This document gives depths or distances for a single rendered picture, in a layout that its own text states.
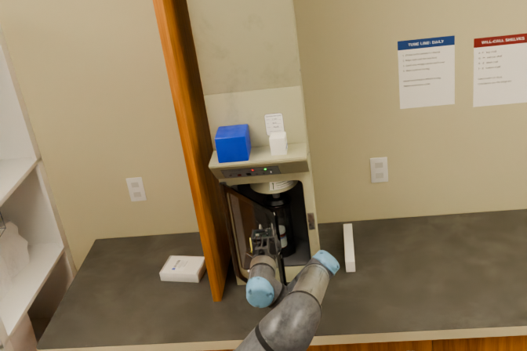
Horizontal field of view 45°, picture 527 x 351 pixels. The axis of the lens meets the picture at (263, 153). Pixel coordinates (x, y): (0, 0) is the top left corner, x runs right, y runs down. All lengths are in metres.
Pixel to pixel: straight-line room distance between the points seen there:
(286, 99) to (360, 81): 0.52
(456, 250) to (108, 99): 1.50
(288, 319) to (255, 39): 0.96
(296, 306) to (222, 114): 0.90
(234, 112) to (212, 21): 0.31
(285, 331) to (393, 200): 1.47
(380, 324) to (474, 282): 0.40
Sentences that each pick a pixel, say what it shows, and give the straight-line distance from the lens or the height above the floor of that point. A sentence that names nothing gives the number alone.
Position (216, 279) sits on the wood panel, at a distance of 2.35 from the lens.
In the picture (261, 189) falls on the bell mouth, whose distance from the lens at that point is 2.26.
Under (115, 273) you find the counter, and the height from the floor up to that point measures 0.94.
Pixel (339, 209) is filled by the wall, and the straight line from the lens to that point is 2.77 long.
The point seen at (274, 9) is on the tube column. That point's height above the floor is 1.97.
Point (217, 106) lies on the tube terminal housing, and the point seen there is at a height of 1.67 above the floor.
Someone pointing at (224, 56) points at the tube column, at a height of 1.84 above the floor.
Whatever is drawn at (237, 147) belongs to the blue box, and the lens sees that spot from 2.05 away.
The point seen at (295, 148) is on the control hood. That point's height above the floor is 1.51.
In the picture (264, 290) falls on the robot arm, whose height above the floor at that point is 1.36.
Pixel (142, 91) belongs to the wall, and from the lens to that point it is 2.62.
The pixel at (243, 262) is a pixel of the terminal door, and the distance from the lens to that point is 2.32.
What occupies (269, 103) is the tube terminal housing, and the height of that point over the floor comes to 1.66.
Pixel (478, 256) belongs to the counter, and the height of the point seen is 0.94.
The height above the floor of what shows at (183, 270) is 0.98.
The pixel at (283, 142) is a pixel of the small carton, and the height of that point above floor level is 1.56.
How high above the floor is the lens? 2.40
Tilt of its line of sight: 25 degrees down
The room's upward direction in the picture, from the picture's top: 8 degrees counter-clockwise
